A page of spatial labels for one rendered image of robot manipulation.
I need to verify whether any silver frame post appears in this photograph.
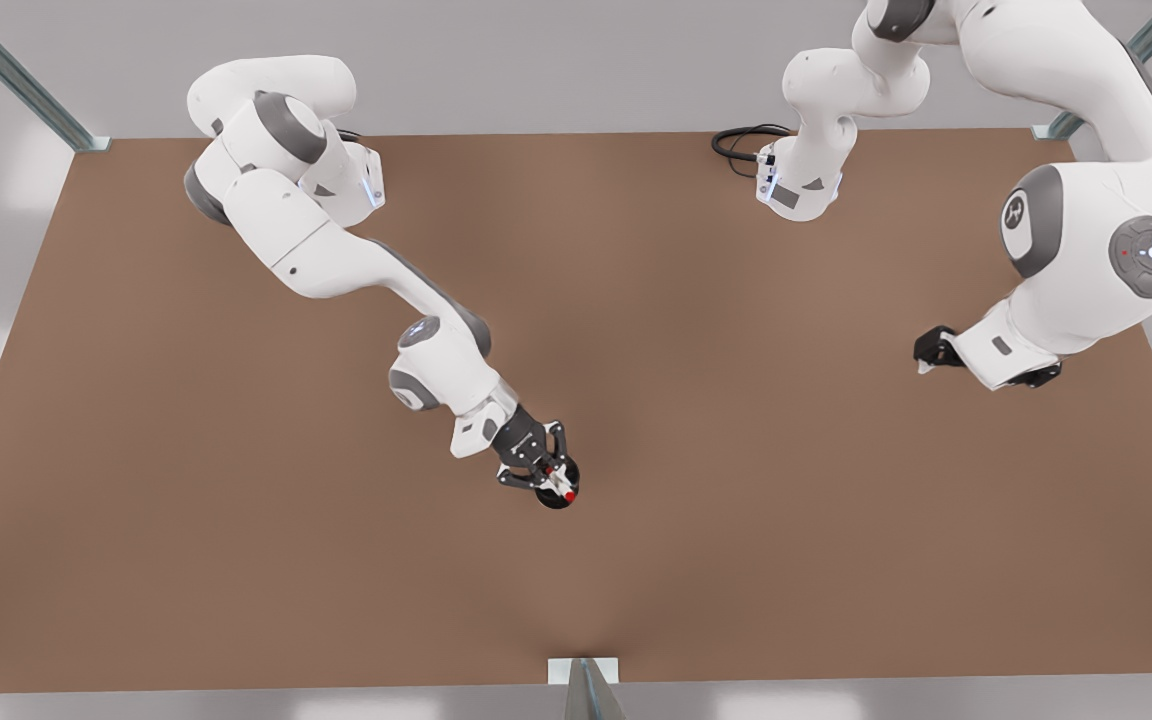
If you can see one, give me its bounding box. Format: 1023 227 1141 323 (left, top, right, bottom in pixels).
1032 0 1152 141
547 657 628 720
0 0 112 154

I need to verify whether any small black round object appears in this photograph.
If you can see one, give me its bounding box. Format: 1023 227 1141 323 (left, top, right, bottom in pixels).
534 460 581 510

